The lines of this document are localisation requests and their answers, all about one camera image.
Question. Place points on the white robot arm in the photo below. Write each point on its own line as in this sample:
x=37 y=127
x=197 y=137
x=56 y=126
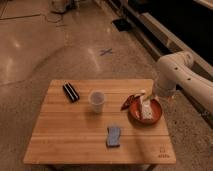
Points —
x=175 y=69

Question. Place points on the white paper cup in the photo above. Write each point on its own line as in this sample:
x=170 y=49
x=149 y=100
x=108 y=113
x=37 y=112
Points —
x=96 y=101

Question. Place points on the red chip bag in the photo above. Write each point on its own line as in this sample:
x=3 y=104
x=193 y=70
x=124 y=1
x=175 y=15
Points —
x=129 y=100

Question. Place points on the black rectangular case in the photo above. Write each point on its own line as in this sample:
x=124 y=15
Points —
x=71 y=92

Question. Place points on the red bowl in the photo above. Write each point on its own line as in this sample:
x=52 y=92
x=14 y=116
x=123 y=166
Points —
x=135 y=112

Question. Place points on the white box in bowl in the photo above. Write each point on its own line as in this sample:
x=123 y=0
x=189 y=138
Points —
x=146 y=110

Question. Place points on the wooden table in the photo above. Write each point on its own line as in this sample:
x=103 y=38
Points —
x=71 y=133

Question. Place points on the blue sponge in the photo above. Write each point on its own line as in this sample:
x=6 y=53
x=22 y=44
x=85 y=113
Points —
x=113 y=136

